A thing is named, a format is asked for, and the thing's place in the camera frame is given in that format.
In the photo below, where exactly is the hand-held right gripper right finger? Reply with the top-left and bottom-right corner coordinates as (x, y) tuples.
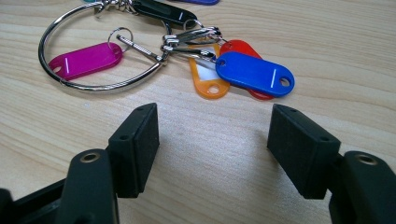
(266, 104), (396, 224)

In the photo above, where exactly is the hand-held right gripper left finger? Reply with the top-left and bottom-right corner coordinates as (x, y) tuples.
(55, 102), (161, 224)

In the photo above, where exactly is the blue plastic key tag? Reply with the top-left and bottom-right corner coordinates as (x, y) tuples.
(215, 50), (296, 98)

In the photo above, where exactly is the orange plastic key tag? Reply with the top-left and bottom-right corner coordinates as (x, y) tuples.
(188, 42), (232, 100)

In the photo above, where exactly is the magenta plastic key tag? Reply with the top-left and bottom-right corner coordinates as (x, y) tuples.
(49, 42), (124, 81)

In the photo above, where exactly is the silver metal snap hook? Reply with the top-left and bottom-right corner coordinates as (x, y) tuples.
(93, 0), (140, 19)
(162, 26), (224, 45)
(160, 43), (218, 63)

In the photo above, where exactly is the red plastic key tag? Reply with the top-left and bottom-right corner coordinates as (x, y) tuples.
(219, 38), (276, 102)

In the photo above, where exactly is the black plastic key tag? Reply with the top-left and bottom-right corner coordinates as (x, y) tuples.
(132, 0), (198, 30)

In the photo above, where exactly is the purple plastic key tag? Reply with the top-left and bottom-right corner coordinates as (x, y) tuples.
(169, 0), (220, 7)

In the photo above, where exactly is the large silver metal key ring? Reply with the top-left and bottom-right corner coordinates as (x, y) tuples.
(37, 1), (171, 93)

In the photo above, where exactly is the small silver split ring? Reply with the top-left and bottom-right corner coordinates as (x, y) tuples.
(107, 26), (134, 53)
(182, 19), (205, 33)

